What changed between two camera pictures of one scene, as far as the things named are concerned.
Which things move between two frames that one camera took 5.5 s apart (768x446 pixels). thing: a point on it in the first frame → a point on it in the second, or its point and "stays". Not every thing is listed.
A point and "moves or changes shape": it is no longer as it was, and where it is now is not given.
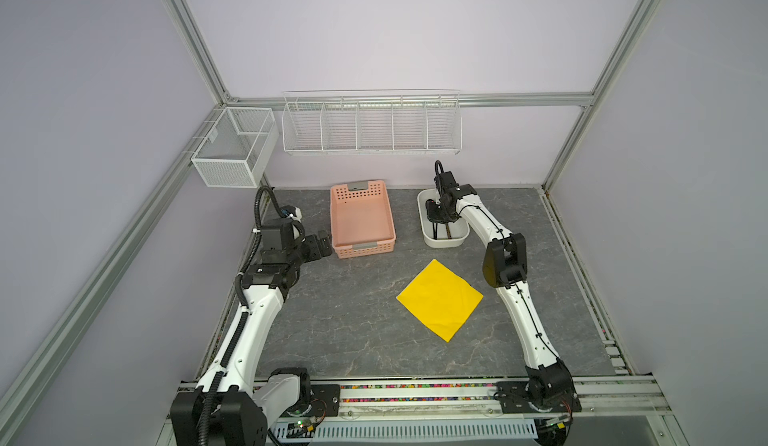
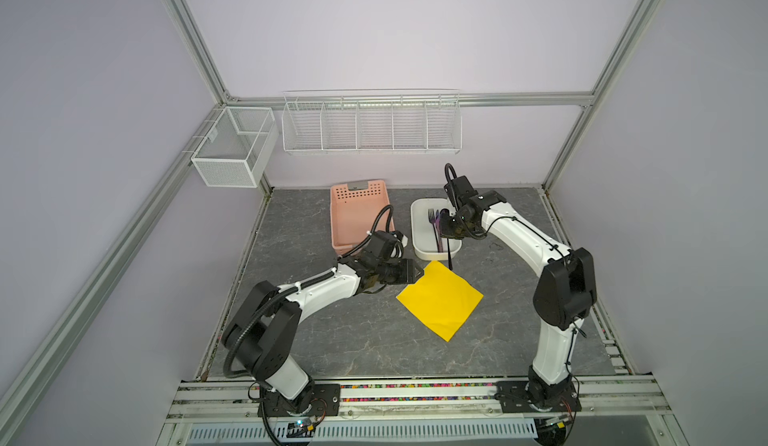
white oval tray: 459,230 moves or changes shape
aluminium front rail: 604,400 stays
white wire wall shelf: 382,121 stays
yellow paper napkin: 442,298 stays
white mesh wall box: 236,150 stays
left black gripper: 314,251 → 407,272
